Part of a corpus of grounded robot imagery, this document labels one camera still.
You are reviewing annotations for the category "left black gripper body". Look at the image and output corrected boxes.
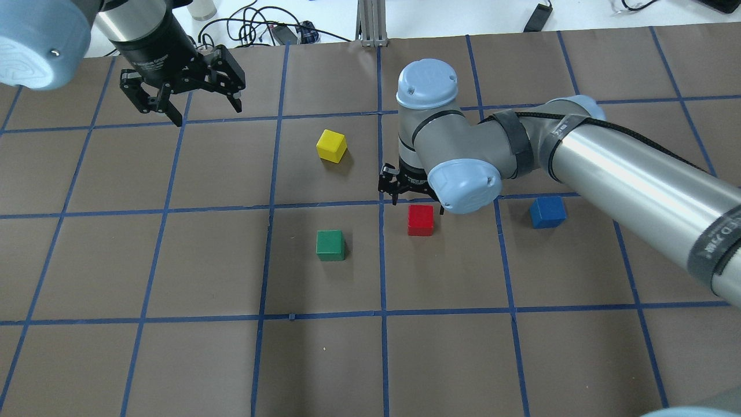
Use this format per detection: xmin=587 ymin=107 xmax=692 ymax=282
xmin=113 ymin=15 xmax=203 ymax=87

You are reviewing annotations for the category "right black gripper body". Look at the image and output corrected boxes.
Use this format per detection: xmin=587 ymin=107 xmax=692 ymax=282
xmin=394 ymin=164 xmax=436 ymax=200

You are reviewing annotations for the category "red wooden block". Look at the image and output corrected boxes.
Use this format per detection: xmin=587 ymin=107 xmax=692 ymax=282
xmin=407 ymin=204 xmax=434 ymax=237

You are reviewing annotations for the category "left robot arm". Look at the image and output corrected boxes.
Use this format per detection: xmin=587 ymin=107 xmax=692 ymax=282
xmin=1 ymin=1 xmax=247 ymax=126

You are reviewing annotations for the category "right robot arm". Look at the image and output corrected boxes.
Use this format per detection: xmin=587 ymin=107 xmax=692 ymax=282
xmin=378 ymin=58 xmax=740 ymax=306

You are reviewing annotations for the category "yellow wooden block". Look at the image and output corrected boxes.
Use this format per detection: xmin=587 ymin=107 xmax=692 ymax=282
xmin=316 ymin=129 xmax=347 ymax=164

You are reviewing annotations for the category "green wooden block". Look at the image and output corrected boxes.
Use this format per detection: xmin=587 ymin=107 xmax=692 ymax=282
xmin=316 ymin=229 xmax=345 ymax=262

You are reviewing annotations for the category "blue wooden block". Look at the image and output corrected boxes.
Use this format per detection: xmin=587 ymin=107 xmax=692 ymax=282
xmin=529 ymin=197 xmax=567 ymax=229

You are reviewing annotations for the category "white bottle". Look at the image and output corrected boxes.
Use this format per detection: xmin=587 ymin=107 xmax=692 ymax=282
xmin=187 ymin=0 xmax=217 ymax=21

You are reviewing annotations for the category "black power adapter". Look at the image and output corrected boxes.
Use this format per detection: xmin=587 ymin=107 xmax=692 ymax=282
xmin=522 ymin=2 xmax=553 ymax=32

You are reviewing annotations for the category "aluminium frame post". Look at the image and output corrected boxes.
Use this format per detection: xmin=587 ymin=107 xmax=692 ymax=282
xmin=355 ymin=0 xmax=388 ymax=47

